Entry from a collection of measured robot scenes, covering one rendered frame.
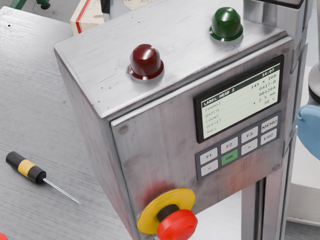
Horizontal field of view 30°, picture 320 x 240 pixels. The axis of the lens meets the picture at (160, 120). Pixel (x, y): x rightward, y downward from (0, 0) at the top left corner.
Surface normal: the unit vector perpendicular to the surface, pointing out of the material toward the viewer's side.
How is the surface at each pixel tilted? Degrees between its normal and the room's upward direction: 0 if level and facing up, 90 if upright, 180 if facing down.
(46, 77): 0
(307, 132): 93
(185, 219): 51
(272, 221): 90
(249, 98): 90
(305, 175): 5
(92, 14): 0
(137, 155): 90
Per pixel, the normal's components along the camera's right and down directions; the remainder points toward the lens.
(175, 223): 0.24, 0.07
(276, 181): -0.43, 0.72
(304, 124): -0.67, 0.63
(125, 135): 0.48, 0.65
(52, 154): -0.10, -0.63
